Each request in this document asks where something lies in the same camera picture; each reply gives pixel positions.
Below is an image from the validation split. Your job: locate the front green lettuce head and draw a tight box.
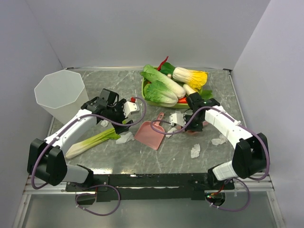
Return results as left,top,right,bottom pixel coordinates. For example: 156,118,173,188
143,81,178,107

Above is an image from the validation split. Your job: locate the pink hand brush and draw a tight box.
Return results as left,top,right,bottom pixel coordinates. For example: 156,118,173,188
187,121,209,135

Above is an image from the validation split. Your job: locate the orange carrot toy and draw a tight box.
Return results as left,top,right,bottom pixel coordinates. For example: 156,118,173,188
178,97,187,104

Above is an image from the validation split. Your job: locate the paper scrap left of dustpan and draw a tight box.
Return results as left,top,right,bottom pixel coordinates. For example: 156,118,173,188
115,132,134,144

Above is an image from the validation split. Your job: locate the paper scrap right side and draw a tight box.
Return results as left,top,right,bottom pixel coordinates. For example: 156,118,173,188
211,134,228,145

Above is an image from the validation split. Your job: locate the aluminium frame rail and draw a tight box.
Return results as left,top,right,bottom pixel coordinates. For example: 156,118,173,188
13,173,285,228

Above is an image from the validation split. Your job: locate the paper scrap beside dustpan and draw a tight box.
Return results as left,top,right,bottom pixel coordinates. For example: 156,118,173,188
166,127,178,138

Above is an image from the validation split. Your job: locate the celery stalk toy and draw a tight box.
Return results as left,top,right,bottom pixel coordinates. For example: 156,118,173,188
65,128,120,160

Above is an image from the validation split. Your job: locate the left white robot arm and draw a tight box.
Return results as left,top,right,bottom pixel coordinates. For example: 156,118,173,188
27,89,139,191

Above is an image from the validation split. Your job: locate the yellow leaf napa cabbage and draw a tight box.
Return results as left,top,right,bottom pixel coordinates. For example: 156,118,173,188
172,67,208,90

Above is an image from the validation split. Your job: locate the red chili pepper toy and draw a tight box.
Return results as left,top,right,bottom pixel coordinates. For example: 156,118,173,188
157,56,169,71

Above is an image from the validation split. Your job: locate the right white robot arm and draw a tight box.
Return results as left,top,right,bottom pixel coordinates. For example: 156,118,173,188
184,92,270,189

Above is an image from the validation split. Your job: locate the white daikon radish toy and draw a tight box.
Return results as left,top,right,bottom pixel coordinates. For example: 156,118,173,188
183,84,197,95

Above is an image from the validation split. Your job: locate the long green romaine lettuce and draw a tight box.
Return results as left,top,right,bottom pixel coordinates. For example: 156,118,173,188
140,65,186,99

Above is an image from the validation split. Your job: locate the paper scrap above celery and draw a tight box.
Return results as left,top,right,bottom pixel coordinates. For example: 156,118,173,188
100,120,109,127

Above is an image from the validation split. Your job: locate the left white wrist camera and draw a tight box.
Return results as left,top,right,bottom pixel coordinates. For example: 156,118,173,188
123,97,140,117

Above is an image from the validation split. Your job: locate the translucent white trash bin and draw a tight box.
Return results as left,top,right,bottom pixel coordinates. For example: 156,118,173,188
34,70,89,124

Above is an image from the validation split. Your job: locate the green plastic tray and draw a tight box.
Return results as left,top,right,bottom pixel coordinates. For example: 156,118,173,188
141,67,204,110

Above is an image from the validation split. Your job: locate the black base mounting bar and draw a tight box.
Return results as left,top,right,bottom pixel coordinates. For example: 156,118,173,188
66,173,235,202

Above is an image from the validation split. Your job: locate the pink plastic dustpan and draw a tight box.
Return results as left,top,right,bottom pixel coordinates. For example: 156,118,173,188
134,121,164,150

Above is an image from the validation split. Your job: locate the paper scrap front centre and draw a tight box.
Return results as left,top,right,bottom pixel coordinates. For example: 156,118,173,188
190,144,200,159

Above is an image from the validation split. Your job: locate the dark green leafy vegetable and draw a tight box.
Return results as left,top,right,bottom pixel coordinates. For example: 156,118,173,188
160,62,175,76

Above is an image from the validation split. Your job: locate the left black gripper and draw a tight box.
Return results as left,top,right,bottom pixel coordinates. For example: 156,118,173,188
107,99,133,133

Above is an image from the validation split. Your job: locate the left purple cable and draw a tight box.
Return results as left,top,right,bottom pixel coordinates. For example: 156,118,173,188
30,96,146,190

